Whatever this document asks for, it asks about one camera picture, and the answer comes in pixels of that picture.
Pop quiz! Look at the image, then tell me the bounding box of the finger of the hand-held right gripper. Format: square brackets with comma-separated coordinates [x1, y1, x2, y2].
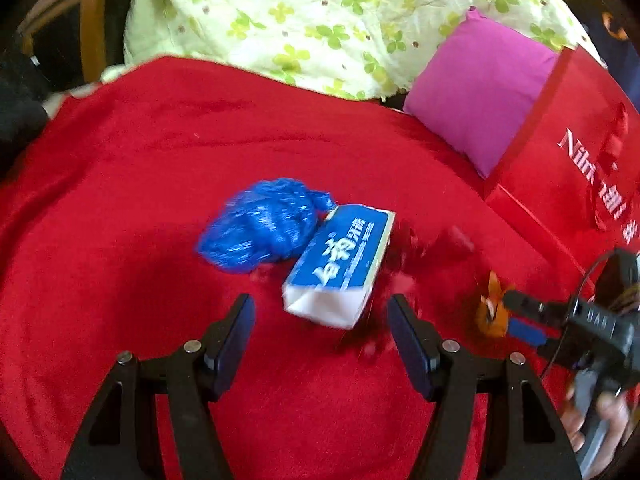
[502, 291, 572, 324]
[506, 320, 567, 357]

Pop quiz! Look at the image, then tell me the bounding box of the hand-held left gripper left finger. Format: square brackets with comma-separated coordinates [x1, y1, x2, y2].
[60, 292, 257, 480]

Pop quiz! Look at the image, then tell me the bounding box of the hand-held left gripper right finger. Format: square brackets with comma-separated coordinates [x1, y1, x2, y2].
[386, 294, 583, 480]

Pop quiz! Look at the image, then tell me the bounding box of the orange medicine box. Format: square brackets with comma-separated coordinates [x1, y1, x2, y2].
[474, 270, 516, 338]

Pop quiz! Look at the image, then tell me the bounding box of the dark red wrapper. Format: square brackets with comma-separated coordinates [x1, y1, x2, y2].
[385, 224, 478, 291]

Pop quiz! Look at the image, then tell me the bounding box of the blue and white carton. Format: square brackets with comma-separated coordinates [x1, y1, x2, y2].
[281, 203, 397, 331]

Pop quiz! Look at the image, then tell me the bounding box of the blue plastic bag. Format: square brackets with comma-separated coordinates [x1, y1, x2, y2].
[196, 177, 335, 275]

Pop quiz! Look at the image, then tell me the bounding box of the person's right hand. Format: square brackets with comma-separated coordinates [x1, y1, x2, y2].
[560, 380, 633, 478]

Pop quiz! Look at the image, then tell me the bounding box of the red paper gift bag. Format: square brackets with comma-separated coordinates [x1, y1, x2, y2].
[484, 45, 640, 291]

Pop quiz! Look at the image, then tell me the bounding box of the red blanket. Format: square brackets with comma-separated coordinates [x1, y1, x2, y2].
[0, 55, 601, 480]

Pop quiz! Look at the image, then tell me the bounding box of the pink pillow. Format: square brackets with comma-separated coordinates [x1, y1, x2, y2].
[402, 7, 561, 179]

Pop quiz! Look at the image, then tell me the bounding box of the black jacket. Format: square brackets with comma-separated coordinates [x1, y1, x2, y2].
[0, 55, 51, 171]

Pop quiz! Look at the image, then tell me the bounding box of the green clover print quilt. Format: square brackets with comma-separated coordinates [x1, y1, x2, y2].
[122, 0, 606, 103]

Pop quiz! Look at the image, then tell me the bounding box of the black cable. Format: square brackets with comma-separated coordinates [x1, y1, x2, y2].
[542, 250, 631, 381]

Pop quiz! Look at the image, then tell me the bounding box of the navy bag with orange strap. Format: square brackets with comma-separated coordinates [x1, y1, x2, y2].
[570, 0, 631, 71]

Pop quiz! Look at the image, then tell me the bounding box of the wooden chair frame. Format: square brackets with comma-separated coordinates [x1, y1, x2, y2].
[17, 0, 136, 83]

